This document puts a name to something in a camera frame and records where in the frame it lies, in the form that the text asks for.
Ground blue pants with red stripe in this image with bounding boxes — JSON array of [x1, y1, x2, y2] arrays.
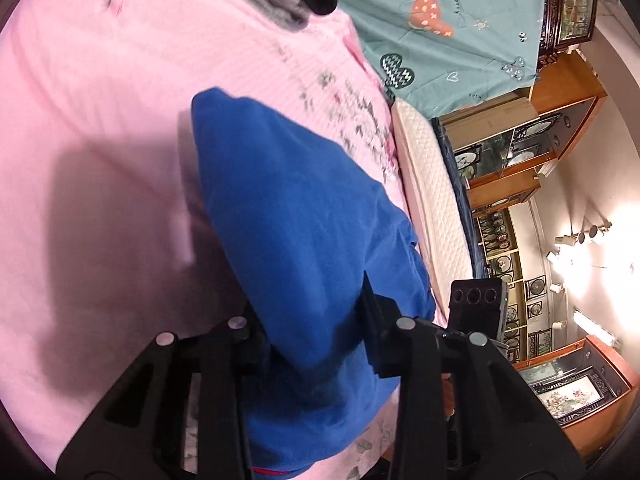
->
[[191, 89, 436, 479]]

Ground right hand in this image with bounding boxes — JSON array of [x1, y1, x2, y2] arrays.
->
[[440, 374, 456, 420]]

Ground wooden glass display case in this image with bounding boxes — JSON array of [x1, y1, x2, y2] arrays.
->
[[515, 335, 639, 460]]

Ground wooden display cabinet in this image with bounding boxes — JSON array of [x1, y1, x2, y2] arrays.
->
[[442, 52, 606, 362]]

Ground pink floral bed sheet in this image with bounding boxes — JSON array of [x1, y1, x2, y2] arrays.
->
[[0, 0, 449, 480]]

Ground teal heart-print blanket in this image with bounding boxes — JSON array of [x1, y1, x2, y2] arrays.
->
[[340, 0, 544, 118]]

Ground dark framed pictures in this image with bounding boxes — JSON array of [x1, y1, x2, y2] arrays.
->
[[538, 0, 598, 68]]

